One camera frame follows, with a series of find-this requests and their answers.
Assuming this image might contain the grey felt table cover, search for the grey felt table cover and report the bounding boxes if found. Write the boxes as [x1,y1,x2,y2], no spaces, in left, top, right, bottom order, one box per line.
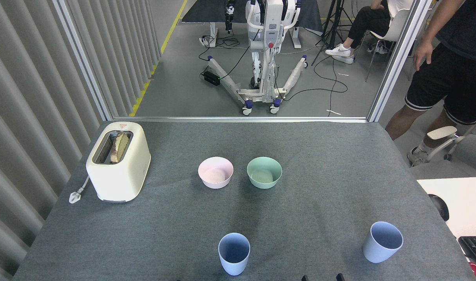
[12,121,476,281]

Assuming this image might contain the white chair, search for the white chair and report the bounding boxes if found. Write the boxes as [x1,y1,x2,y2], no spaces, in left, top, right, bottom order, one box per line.
[365,8,432,82]

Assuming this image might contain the silver frame post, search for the silver frame post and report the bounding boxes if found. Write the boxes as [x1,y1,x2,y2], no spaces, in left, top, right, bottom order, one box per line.
[367,0,433,123]
[53,0,113,121]

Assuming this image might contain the green bowl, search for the green bowl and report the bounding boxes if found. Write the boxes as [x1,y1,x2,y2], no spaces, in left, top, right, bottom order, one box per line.
[247,157,282,189]

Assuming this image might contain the blue plastic cup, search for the blue plastic cup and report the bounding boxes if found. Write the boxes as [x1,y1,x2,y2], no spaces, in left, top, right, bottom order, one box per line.
[363,221,403,263]
[218,233,250,276]

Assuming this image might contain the black tripod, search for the black tripod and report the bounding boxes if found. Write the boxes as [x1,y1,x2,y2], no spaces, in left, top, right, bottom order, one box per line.
[311,0,353,66]

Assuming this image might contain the toasted bread slice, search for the toasted bread slice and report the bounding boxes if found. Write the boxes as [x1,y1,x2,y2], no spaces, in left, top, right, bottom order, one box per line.
[110,132,130,164]

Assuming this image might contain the black computer mouse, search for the black computer mouse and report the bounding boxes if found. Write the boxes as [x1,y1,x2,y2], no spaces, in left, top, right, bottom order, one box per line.
[428,194,450,222]

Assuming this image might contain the pink bowl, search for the pink bowl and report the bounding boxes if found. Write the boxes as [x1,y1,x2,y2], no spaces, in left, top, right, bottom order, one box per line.
[198,157,234,189]

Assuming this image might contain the seated person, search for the seated person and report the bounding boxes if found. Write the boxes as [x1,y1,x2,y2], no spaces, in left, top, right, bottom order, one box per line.
[325,0,414,64]

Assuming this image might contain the grey office chair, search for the grey office chair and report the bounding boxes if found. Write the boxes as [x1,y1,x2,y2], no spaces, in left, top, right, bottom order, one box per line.
[412,113,476,180]

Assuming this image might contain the silver frame rail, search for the silver frame rail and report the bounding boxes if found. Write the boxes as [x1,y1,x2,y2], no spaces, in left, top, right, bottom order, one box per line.
[112,116,368,123]

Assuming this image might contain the white desk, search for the white desk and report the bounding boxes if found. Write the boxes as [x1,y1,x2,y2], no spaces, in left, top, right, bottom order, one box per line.
[417,177,476,281]

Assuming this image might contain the person's right hand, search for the person's right hand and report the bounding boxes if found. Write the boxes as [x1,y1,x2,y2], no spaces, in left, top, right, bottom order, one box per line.
[413,39,433,71]

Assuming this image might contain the cream toaster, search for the cream toaster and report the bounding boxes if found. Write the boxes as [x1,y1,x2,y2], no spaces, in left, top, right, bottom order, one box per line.
[86,121,151,203]

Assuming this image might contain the white toaster power cord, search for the white toaster power cord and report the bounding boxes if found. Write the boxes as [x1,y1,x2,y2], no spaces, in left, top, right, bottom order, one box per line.
[69,176,90,204]

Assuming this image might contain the white stand on wheels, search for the white stand on wheels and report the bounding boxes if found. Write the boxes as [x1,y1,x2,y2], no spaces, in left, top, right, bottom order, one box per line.
[206,0,309,116]

